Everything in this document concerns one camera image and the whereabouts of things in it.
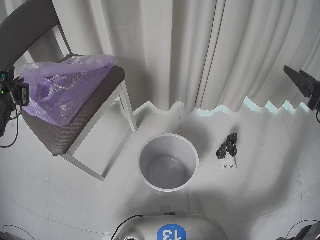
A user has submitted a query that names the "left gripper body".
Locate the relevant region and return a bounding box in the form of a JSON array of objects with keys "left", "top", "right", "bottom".
[{"left": 0, "top": 83, "right": 30, "bottom": 107}]

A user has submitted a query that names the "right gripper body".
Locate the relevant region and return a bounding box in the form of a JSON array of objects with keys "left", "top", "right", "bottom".
[{"left": 308, "top": 80, "right": 320, "bottom": 111}]

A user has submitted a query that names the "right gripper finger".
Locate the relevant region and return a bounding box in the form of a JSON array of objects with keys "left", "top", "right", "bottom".
[
  {"left": 283, "top": 65, "right": 316, "bottom": 98},
  {"left": 299, "top": 69, "right": 320, "bottom": 82}
]

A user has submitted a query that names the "purple plastic bag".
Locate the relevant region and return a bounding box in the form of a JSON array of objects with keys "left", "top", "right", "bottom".
[{"left": 18, "top": 54, "right": 119, "bottom": 127}]

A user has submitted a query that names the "black plastic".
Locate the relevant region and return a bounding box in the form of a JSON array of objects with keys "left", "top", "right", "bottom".
[{"left": 216, "top": 132, "right": 238, "bottom": 159}]

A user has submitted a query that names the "clear printed wrapper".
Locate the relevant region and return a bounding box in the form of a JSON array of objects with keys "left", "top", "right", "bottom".
[{"left": 217, "top": 155, "right": 237, "bottom": 169}]

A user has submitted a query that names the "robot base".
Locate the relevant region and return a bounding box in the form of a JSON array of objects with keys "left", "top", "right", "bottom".
[{"left": 117, "top": 211, "right": 227, "bottom": 240}]

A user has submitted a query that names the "white trash bin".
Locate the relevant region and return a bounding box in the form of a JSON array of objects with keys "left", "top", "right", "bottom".
[{"left": 136, "top": 133, "right": 199, "bottom": 197}]

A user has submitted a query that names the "white curtain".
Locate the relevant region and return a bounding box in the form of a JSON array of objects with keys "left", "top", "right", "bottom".
[
  {"left": 195, "top": 0, "right": 320, "bottom": 113},
  {"left": 0, "top": 0, "right": 227, "bottom": 113}
]

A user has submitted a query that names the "grey padded white chair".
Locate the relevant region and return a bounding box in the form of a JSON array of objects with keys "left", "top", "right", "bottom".
[{"left": 0, "top": 0, "right": 138, "bottom": 182}]

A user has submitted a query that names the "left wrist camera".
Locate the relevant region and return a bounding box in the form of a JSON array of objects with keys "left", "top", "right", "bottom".
[{"left": 0, "top": 66, "right": 15, "bottom": 85}]

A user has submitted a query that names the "black cable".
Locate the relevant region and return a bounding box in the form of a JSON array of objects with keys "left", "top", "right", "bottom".
[
  {"left": 0, "top": 103, "right": 20, "bottom": 148},
  {"left": 111, "top": 214, "right": 146, "bottom": 240}
]

